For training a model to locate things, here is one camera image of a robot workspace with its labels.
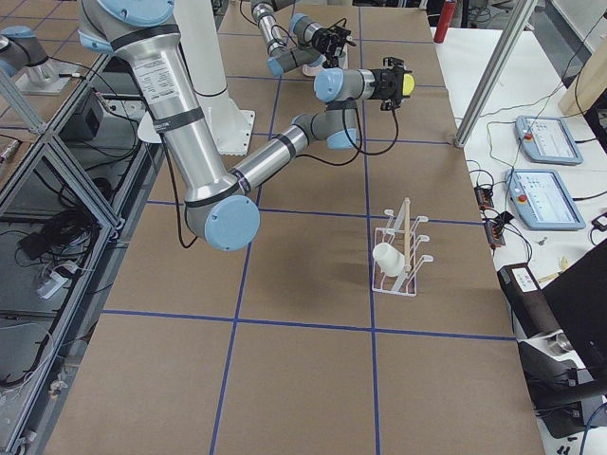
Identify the teach pendant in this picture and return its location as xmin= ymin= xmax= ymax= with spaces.
xmin=505 ymin=169 xmax=586 ymax=231
xmin=515 ymin=116 xmax=583 ymax=166

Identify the yellow cup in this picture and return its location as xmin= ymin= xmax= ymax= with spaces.
xmin=402 ymin=73 xmax=415 ymax=98

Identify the pale green cup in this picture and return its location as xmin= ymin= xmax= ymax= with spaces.
xmin=372 ymin=242 xmax=405 ymax=277

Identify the pink cup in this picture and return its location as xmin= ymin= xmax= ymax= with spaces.
xmin=302 ymin=64 xmax=323 ymax=78

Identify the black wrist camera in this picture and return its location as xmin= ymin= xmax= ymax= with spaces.
xmin=382 ymin=57 xmax=405 ymax=69

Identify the teach pendant near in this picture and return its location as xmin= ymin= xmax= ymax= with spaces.
xmin=505 ymin=169 xmax=586 ymax=231

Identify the teach pendant far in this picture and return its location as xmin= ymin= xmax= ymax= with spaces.
xmin=515 ymin=116 xmax=583 ymax=166

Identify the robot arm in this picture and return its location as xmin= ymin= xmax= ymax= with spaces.
xmin=250 ymin=1 xmax=356 ymax=77
xmin=79 ymin=1 xmax=414 ymax=251

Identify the white pedestal column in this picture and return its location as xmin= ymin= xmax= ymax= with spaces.
xmin=174 ymin=0 xmax=255 ymax=155

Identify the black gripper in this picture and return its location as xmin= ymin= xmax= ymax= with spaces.
xmin=372 ymin=65 xmax=405 ymax=102
xmin=315 ymin=26 xmax=351 ymax=60

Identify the grey cup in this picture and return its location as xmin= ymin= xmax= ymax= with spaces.
xmin=330 ymin=49 xmax=348 ymax=69

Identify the red bottle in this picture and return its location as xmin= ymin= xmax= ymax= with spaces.
xmin=433 ymin=0 xmax=457 ymax=44

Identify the white wire cup rack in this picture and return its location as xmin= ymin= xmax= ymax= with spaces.
xmin=372 ymin=197 xmax=433 ymax=298

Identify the aluminium frame post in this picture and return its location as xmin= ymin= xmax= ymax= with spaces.
xmin=453 ymin=0 xmax=538 ymax=148

